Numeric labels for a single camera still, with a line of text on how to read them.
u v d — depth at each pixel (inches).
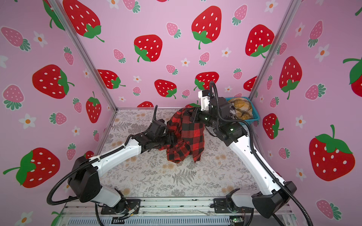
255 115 41.6
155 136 25.5
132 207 28.3
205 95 22.6
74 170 15.8
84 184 16.7
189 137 26.7
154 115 25.6
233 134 17.8
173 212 28.8
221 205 28.8
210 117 21.4
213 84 43.0
